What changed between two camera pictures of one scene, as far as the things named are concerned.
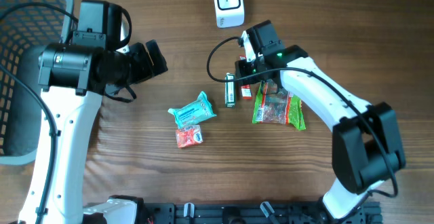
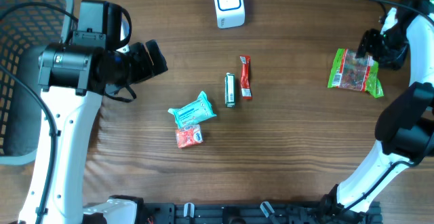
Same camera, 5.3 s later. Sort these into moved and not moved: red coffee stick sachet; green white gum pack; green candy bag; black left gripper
Moved: green candy bag
Not moved: black left gripper; red coffee stick sachet; green white gum pack
